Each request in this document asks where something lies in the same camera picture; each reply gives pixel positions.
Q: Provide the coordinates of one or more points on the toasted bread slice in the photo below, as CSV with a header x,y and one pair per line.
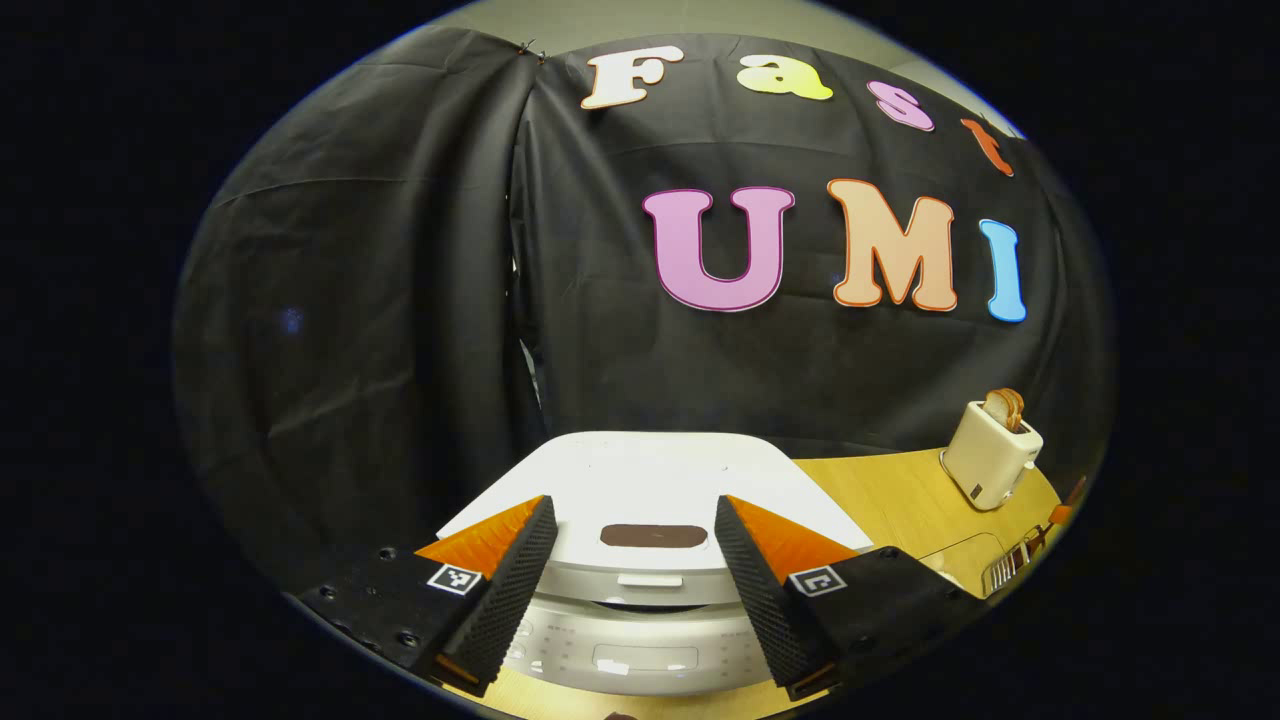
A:
x,y
1014,408
998,408

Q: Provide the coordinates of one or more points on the white rice cooker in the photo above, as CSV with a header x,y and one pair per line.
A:
x,y
640,480

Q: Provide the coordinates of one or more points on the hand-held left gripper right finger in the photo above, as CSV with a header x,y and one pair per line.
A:
x,y
765,595

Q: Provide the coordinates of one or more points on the brown wooden spoon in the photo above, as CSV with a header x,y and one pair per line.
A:
x,y
1076,490

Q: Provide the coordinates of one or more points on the clear plastic container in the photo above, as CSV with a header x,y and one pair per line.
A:
x,y
960,560

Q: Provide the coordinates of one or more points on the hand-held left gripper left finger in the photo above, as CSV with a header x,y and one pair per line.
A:
x,y
505,595

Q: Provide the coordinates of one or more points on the white toaster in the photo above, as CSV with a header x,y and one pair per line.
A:
x,y
990,460

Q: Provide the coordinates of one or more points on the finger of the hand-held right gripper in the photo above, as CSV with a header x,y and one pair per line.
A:
x,y
1060,515

